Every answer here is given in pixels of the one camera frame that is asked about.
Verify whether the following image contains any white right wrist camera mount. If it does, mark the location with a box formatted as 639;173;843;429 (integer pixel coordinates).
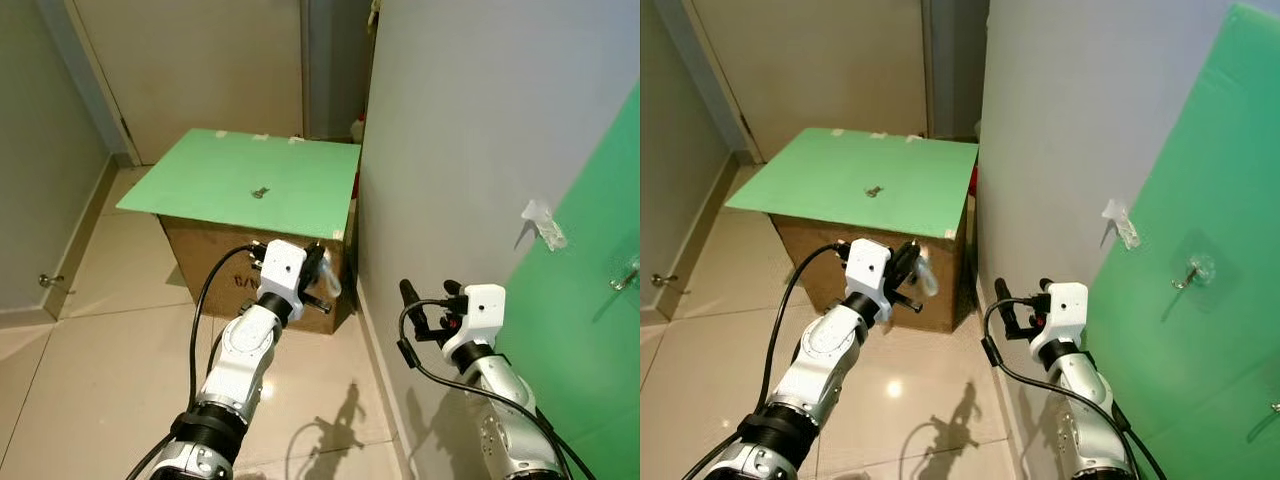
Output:
1040;283;1089;347
455;283;508;347

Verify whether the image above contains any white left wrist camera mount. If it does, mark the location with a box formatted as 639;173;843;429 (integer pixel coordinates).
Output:
845;240;893;302
258;240;306;302

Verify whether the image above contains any large green wall board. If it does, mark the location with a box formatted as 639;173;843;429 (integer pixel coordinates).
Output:
1085;0;1280;480
490;85;641;480

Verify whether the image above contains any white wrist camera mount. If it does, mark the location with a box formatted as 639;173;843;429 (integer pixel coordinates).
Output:
258;240;306;302
1040;283;1089;347
455;283;508;347
845;240;893;302

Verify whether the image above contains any brown cardboard box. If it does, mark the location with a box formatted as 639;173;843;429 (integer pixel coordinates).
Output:
770;195;977;334
160;200;357;336

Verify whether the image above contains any beige door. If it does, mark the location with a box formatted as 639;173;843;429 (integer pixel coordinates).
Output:
690;0;931;163
68;0;306;166

